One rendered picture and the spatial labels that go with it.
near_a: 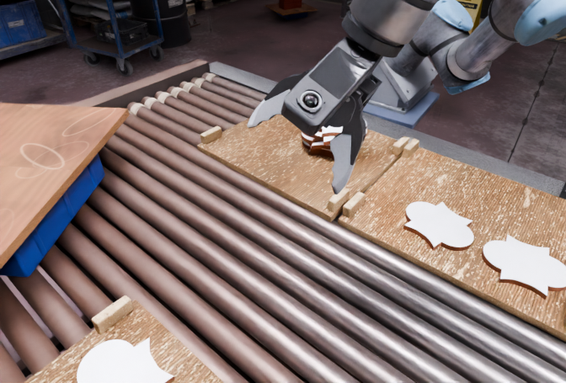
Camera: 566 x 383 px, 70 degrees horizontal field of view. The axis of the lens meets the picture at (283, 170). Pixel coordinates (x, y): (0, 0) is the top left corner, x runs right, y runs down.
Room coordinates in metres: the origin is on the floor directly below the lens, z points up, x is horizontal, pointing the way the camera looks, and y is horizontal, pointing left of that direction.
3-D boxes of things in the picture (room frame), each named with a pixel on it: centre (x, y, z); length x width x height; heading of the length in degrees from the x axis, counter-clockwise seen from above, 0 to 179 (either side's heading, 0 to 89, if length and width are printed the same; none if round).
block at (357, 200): (0.61, -0.14, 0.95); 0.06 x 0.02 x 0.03; 141
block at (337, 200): (0.63, -0.11, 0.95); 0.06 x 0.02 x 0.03; 140
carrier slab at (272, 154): (0.86, -0.05, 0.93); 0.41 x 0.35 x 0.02; 50
